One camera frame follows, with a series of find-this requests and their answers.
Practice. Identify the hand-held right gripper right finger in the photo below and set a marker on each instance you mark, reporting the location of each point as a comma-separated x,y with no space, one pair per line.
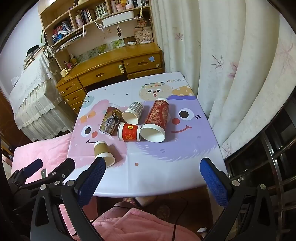
214,183

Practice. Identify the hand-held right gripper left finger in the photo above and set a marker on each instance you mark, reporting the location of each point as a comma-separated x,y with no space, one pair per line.
90,180

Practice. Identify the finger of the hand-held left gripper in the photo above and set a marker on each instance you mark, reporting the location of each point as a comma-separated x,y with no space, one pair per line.
32,167
63,168

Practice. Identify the brown paper cup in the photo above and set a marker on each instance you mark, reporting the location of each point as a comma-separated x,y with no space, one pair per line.
101,149

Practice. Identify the small red paper cup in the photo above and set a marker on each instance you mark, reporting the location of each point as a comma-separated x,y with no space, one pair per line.
129,132

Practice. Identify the dark picture print paper cup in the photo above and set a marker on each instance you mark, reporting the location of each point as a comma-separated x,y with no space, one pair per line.
111,120

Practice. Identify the checked paper cup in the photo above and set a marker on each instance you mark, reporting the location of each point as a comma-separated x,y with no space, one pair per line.
136,107

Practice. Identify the tall red patterned paper cup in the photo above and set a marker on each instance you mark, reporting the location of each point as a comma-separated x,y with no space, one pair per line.
157,113

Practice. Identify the row of upright books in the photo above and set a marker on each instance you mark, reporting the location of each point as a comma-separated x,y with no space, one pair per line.
92,12

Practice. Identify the pink blanket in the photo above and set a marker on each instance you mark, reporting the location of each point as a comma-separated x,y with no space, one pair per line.
41,150

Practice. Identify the cartoon printed tablecloth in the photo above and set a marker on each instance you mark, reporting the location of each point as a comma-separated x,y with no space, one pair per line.
161,166

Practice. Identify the white table leg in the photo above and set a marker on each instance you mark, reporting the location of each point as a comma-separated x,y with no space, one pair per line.
144,200

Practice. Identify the person's pink fleece clothing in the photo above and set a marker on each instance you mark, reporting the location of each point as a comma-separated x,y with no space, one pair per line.
138,224

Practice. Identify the white lace furniture cover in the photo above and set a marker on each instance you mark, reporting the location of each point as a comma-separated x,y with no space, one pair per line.
34,97

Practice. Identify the wooden desk with drawers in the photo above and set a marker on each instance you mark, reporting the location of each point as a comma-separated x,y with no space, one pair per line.
104,69

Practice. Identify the blue sticky note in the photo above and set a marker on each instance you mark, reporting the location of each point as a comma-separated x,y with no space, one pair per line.
151,59

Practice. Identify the white leaf print curtain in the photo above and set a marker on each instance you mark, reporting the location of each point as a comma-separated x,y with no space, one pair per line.
208,46

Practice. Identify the row of colourful leaning books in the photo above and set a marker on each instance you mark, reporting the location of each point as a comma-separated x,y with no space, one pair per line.
62,29

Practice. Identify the small white bottle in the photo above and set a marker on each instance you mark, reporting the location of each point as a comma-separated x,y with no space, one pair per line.
131,43

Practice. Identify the small hanging figurine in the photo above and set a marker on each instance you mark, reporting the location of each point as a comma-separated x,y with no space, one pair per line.
119,31

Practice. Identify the beige doodled box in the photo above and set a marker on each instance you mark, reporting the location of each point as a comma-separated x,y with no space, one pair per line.
143,36

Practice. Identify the wooden bookshelf hutch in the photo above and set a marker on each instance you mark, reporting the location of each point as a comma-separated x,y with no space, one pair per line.
76,7

